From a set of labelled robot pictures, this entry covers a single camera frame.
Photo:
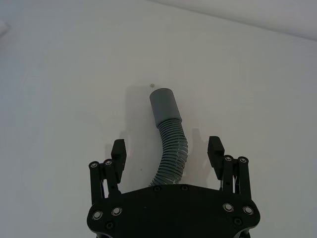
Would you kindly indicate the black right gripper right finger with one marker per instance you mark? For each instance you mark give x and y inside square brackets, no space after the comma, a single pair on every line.
[216,156]

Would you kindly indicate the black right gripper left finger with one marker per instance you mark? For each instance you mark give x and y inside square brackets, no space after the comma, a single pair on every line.
[118,158]

